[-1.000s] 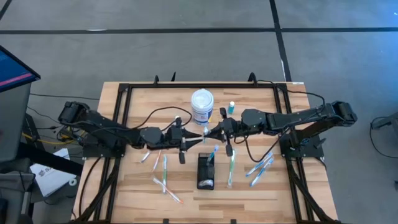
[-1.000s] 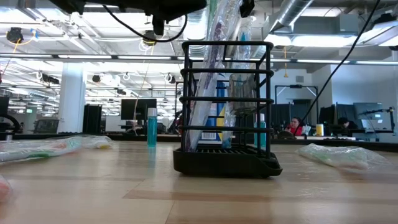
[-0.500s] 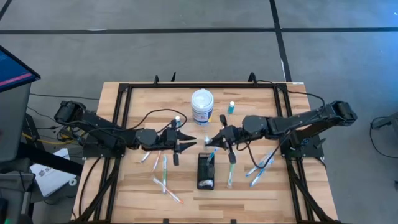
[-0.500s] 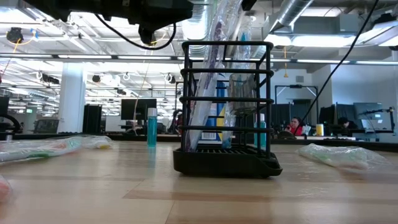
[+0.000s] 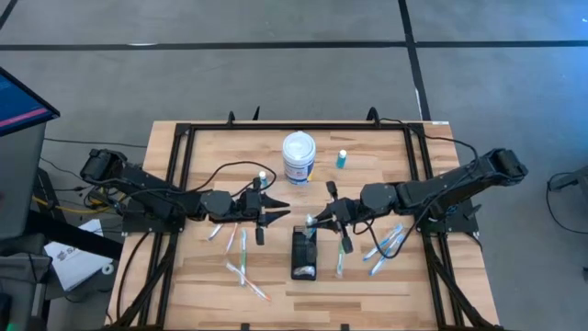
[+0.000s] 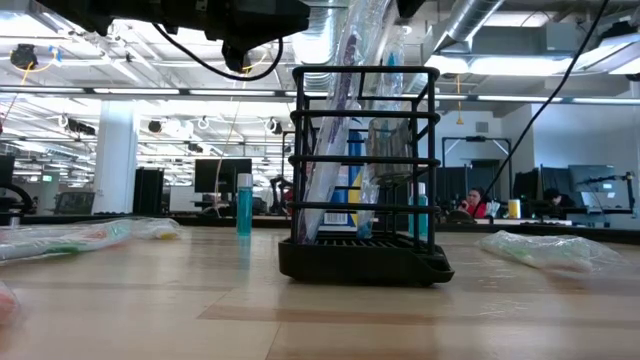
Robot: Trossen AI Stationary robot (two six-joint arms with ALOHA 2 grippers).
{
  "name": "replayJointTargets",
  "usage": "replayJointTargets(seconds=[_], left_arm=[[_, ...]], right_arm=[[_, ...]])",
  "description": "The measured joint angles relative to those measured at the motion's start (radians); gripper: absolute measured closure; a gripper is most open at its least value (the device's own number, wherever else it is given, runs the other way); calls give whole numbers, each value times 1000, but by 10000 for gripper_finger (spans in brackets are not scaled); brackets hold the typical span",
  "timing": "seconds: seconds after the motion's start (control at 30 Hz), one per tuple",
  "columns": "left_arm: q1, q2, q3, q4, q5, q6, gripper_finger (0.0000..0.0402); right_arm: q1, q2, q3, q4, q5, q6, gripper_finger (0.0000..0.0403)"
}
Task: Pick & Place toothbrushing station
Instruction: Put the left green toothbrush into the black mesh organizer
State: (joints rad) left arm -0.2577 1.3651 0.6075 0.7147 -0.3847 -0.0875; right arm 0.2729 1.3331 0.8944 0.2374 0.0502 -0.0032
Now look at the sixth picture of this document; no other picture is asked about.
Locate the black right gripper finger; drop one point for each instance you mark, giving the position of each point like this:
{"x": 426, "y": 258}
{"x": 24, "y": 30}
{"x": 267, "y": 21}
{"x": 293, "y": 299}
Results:
{"x": 411, "y": 7}

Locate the blue toothbrush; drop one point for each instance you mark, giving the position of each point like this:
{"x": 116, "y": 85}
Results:
{"x": 391, "y": 60}

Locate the purple toothbrush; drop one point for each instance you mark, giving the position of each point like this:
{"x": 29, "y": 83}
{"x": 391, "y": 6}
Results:
{"x": 347, "y": 75}

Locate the yellow toothbrush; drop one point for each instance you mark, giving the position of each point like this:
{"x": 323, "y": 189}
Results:
{"x": 160, "y": 229}

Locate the green toothbrush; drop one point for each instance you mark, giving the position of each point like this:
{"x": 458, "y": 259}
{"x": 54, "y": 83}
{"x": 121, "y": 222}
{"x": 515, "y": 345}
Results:
{"x": 540, "y": 252}
{"x": 65, "y": 245}

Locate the orange toothbrush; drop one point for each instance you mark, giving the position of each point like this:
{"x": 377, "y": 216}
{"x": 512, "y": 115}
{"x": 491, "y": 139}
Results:
{"x": 6, "y": 305}

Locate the small black robot arm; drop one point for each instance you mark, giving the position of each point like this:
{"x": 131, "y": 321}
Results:
{"x": 280, "y": 200}

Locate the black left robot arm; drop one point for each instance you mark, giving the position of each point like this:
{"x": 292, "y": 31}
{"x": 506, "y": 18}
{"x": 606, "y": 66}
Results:
{"x": 125, "y": 10}

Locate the bright ceiling light panel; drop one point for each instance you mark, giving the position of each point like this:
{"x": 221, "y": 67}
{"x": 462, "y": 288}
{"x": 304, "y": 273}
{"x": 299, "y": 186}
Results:
{"x": 520, "y": 65}

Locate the long ceiling light bar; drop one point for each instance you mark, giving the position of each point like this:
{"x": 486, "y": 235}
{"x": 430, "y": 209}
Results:
{"x": 135, "y": 91}

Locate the black ceiling spotlight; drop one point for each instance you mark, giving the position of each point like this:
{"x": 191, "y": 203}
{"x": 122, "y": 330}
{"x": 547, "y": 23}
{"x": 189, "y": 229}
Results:
{"x": 155, "y": 126}
{"x": 80, "y": 127}

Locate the black desk monitor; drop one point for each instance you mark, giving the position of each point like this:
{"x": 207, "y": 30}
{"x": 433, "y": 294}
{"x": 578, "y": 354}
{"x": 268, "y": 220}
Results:
{"x": 222, "y": 175}

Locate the teal mouthwash bottle white cap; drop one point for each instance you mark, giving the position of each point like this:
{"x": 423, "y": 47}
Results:
{"x": 244, "y": 210}
{"x": 423, "y": 215}

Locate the white pillar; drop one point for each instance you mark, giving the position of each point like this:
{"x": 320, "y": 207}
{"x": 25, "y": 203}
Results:
{"x": 115, "y": 160}

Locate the black cabinet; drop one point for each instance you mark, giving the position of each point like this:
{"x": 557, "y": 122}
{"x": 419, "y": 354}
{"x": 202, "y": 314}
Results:
{"x": 148, "y": 192}

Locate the person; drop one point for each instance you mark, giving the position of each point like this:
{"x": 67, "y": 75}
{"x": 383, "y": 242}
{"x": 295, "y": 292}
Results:
{"x": 475, "y": 207}
{"x": 555, "y": 197}

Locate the yellow cup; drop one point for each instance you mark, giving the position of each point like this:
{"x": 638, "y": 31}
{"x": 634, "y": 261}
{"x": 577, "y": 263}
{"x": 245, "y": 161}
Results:
{"x": 514, "y": 210}

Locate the grey desk monitor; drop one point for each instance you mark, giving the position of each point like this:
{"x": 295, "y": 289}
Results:
{"x": 592, "y": 180}

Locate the silver ventilation duct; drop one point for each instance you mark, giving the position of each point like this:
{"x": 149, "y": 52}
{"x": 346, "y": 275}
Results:
{"x": 470, "y": 20}

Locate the black metal frame stand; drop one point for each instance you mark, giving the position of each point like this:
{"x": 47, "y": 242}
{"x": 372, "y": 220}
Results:
{"x": 475, "y": 138}

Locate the black aluminium table frame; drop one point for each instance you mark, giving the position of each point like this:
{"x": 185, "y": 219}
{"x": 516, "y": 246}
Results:
{"x": 150, "y": 220}

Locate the silver metal post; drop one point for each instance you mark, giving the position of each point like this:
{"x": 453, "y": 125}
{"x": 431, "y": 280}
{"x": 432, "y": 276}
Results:
{"x": 14, "y": 221}

